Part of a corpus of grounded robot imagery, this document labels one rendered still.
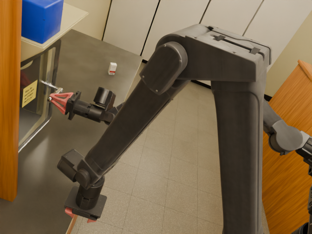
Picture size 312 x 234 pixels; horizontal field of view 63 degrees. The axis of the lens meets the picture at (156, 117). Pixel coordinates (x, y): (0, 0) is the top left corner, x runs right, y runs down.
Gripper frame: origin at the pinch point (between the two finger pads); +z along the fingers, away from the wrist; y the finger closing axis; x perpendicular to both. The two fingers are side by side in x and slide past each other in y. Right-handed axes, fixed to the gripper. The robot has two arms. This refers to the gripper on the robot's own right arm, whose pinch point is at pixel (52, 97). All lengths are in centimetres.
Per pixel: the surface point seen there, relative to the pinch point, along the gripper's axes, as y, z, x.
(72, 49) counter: -26, 23, -85
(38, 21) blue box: 36.4, -2.3, 19.4
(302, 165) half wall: -59, -188, -99
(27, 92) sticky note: 5.5, 4.9, 8.4
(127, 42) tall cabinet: -96, 11, -290
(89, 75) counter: -26, 3, -63
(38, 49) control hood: 30.1, -3.3, 20.5
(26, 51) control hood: 28.4, -0.4, 20.5
